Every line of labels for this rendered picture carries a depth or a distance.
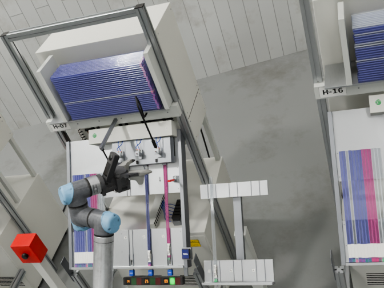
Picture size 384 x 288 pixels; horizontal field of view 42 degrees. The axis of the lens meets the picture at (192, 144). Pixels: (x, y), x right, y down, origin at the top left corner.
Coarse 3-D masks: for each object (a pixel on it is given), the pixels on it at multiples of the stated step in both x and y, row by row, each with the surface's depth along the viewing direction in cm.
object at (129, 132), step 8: (168, 120) 260; (104, 128) 273; (120, 128) 269; (128, 128) 268; (136, 128) 266; (144, 128) 264; (152, 128) 263; (160, 128) 261; (168, 128) 260; (176, 128) 265; (96, 136) 274; (104, 136) 272; (112, 136) 270; (120, 136) 269; (128, 136) 267; (136, 136) 265; (144, 136) 264; (152, 136) 262; (160, 136) 261; (168, 136) 261; (176, 136) 264; (96, 144) 276
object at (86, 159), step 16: (80, 144) 286; (176, 144) 266; (80, 160) 285; (96, 160) 282; (176, 160) 265; (160, 176) 267; (112, 192) 276; (128, 192) 273; (144, 192) 269; (160, 192) 266; (176, 192) 263
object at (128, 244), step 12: (180, 228) 260; (120, 240) 271; (132, 240) 269; (144, 240) 267; (156, 240) 264; (180, 240) 260; (120, 252) 271; (132, 252) 268; (144, 252) 266; (156, 252) 264; (180, 252) 259; (120, 264) 270; (144, 264) 265; (156, 264) 263; (168, 264) 260; (180, 264) 258
